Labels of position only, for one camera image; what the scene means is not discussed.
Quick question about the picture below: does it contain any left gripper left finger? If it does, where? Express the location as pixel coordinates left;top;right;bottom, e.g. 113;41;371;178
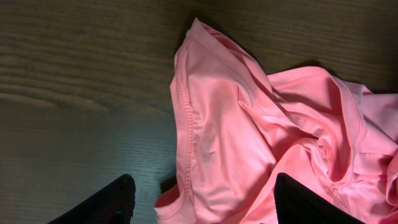
49;174;136;224

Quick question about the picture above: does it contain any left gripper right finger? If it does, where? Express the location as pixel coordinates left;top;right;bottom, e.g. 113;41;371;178
274;173;363;224

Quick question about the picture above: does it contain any pink printed t-shirt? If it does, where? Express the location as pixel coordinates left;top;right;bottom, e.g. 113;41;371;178
154;20;397;223

